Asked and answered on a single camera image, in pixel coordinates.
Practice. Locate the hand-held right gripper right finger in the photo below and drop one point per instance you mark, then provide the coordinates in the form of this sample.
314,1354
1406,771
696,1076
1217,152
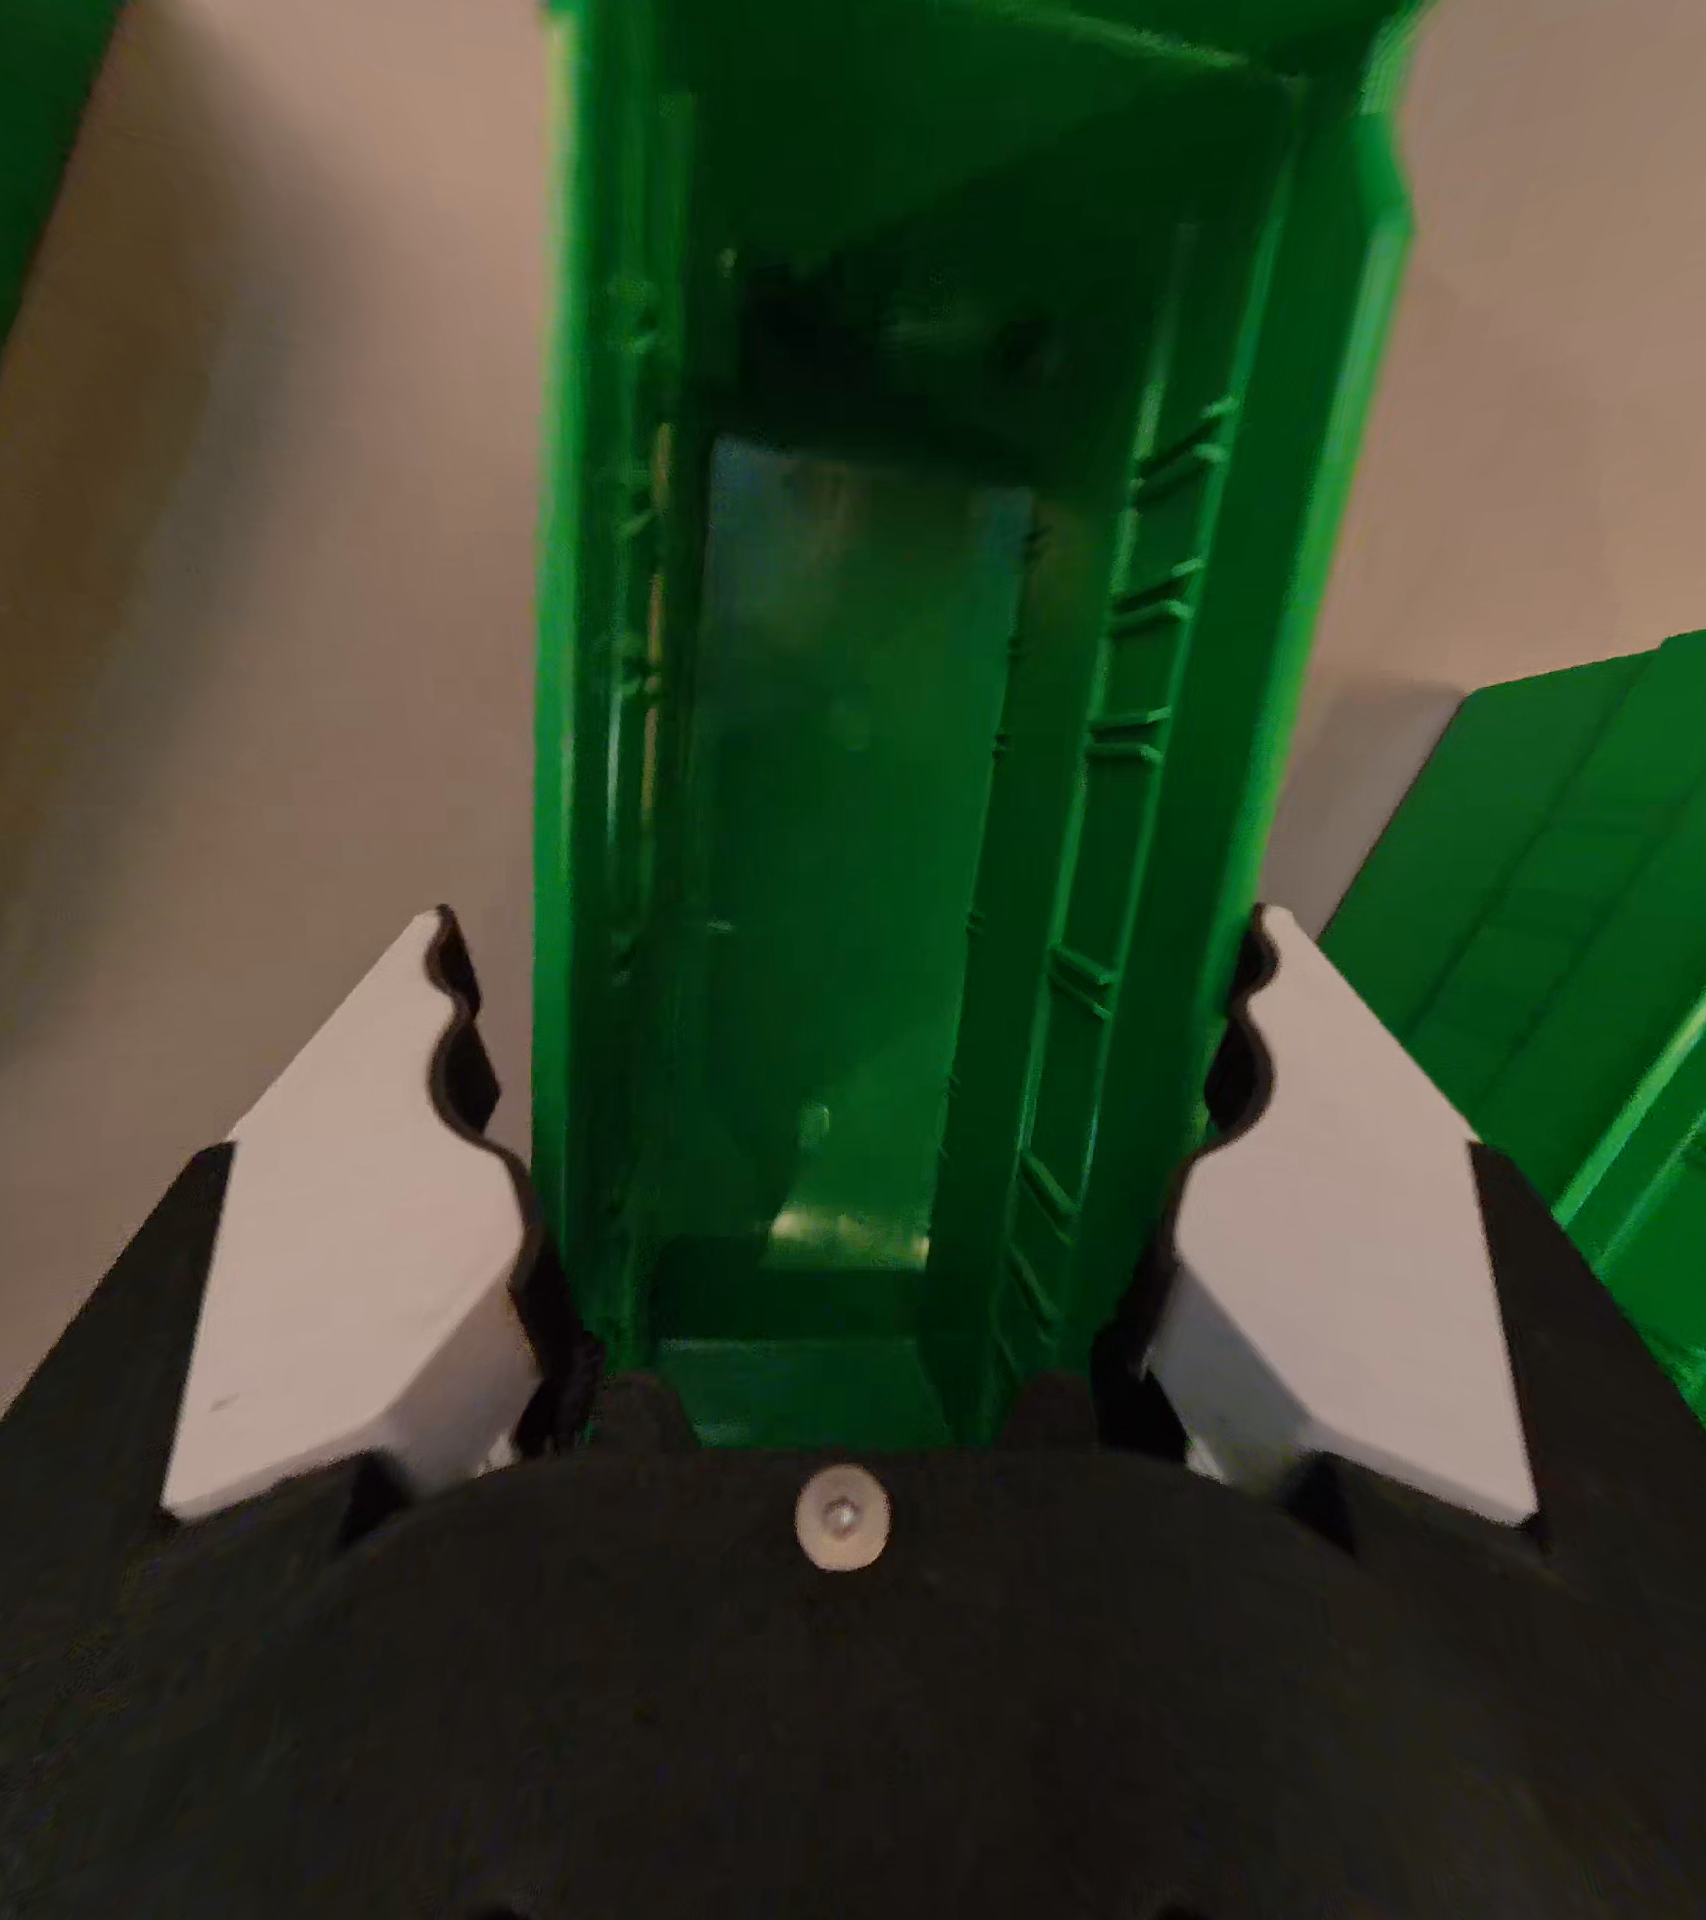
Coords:
1348,1274

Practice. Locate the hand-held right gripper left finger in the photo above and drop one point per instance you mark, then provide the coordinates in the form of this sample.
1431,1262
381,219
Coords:
343,1274

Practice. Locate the stack of nested green bins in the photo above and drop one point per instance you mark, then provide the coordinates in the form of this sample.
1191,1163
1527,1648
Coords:
1588,901

